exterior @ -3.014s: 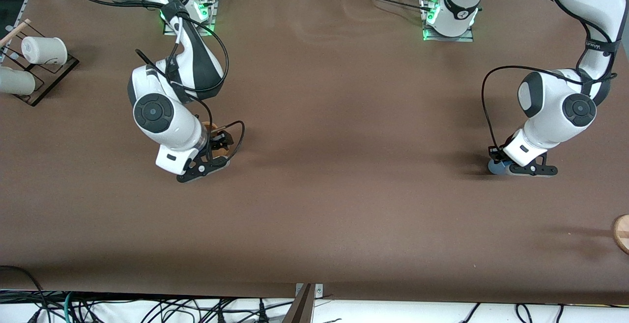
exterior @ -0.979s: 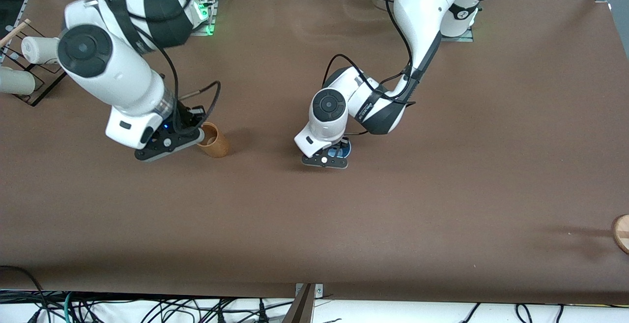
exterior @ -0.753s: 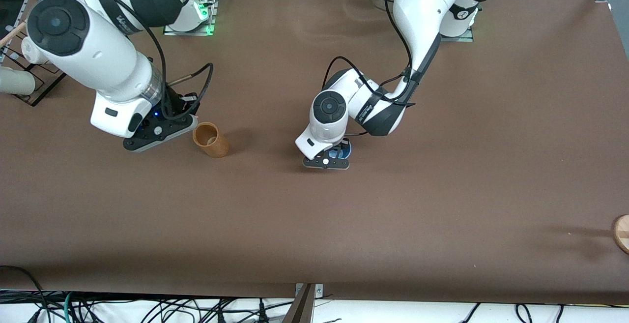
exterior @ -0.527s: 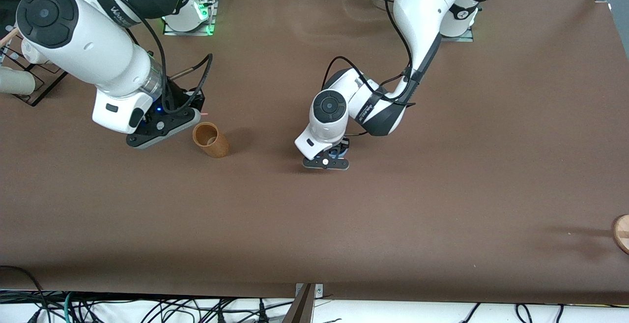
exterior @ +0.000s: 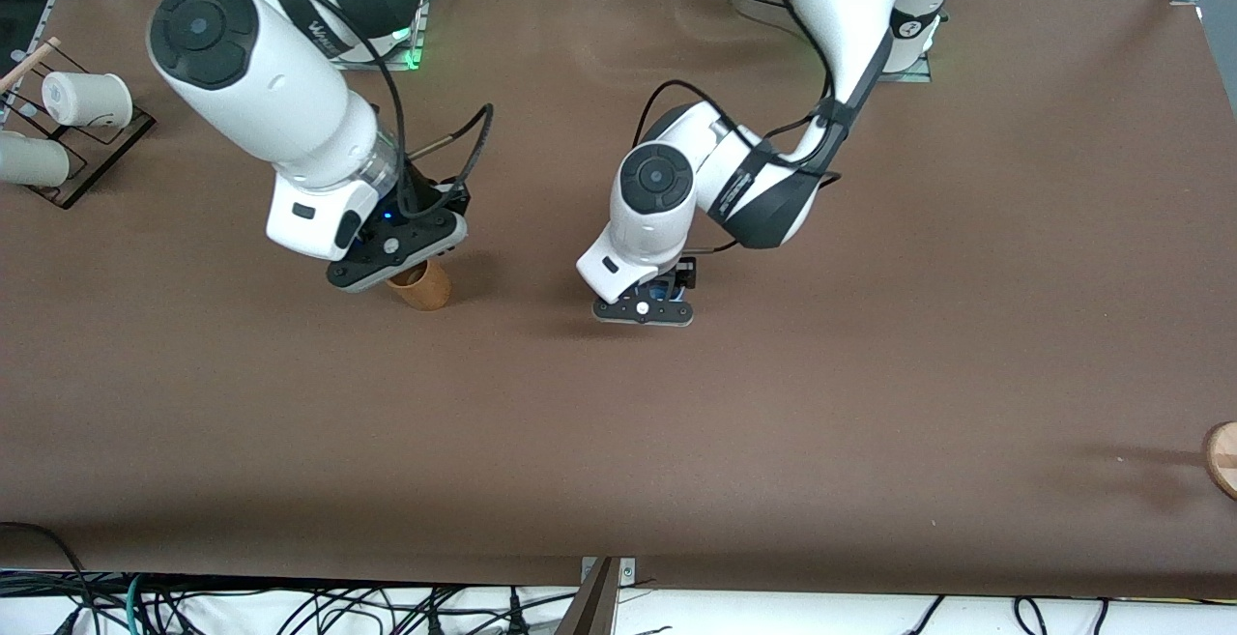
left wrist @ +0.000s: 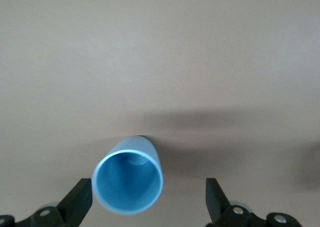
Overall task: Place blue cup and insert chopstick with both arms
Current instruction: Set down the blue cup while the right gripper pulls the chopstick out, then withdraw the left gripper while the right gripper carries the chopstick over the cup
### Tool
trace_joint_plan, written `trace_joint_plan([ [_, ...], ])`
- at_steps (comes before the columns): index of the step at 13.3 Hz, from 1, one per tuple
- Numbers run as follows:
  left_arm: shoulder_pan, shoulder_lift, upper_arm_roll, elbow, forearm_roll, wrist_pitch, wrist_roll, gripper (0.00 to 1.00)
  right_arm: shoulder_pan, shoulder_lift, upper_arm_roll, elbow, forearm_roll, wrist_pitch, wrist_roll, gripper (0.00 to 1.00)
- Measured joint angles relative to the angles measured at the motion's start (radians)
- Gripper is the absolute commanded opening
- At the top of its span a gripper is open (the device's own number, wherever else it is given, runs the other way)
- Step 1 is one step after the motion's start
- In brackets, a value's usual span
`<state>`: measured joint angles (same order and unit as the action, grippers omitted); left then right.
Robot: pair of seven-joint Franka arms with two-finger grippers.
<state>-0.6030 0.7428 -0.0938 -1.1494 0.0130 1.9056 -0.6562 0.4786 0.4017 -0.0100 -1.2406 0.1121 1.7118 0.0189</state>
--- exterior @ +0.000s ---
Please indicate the brown table mat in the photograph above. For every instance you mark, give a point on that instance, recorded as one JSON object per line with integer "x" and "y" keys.
{"x": 618, "y": 422}

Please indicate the dark wedge bar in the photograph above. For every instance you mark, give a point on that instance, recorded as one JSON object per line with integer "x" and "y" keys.
{"x": 591, "y": 606}

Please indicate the brown bamboo cup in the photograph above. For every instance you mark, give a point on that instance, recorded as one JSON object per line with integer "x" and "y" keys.
{"x": 425, "y": 289}

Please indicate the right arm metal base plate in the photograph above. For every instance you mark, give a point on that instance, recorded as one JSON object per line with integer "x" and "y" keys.
{"x": 421, "y": 36}

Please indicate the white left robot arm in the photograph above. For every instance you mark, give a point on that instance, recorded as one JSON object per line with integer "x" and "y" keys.
{"x": 841, "y": 26}

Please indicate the white cup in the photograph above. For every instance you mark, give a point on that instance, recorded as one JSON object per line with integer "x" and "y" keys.
{"x": 87, "y": 100}
{"x": 29, "y": 159}

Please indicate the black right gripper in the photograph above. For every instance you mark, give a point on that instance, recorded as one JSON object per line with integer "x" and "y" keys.
{"x": 432, "y": 201}

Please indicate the wooden stick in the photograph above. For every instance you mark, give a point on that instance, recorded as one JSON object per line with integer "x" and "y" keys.
{"x": 29, "y": 65}

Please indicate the round wooden board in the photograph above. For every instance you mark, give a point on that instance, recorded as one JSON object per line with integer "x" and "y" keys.
{"x": 1223, "y": 459}

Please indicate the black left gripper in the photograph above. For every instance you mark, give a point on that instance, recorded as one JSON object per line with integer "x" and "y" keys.
{"x": 684, "y": 274}

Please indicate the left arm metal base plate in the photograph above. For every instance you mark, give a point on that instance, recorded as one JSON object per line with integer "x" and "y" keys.
{"x": 908, "y": 74}

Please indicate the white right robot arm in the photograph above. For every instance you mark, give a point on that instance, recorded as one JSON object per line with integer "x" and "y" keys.
{"x": 261, "y": 74}

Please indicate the small metal bracket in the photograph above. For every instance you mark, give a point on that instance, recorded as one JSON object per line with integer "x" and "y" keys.
{"x": 626, "y": 569}

